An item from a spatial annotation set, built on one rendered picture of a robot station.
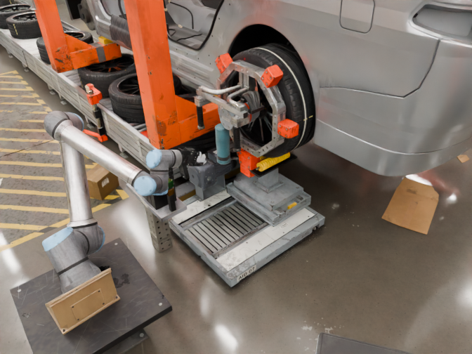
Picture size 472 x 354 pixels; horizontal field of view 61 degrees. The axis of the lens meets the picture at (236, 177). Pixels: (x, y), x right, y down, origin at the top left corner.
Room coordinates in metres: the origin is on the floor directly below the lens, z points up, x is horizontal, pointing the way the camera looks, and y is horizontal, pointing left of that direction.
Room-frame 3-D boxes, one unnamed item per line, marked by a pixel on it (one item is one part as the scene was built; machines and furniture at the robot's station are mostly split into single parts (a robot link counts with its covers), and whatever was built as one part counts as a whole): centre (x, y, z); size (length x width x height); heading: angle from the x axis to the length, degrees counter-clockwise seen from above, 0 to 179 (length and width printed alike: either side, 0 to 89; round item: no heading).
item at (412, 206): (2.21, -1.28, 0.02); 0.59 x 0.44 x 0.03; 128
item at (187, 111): (2.56, 0.21, 0.69); 0.52 x 0.17 x 0.35; 128
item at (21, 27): (6.19, 2.94, 0.39); 0.66 x 0.66 x 0.24
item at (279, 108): (2.15, -0.09, 0.85); 0.54 x 0.07 x 0.54; 38
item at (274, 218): (2.25, -0.22, 0.13); 0.50 x 0.36 x 0.10; 38
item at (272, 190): (2.25, -0.22, 0.32); 0.40 x 0.30 x 0.28; 38
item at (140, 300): (1.27, 0.75, 0.15); 0.60 x 0.60 x 0.30; 36
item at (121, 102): (3.47, 0.80, 0.39); 0.66 x 0.66 x 0.24
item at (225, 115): (2.10, -0.03, 0.85); 0.21 x 0.14 x 0.14; 128
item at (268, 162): (2.12, -0.24, 0.51); 0.29 x 0.06 x 0.06; 128
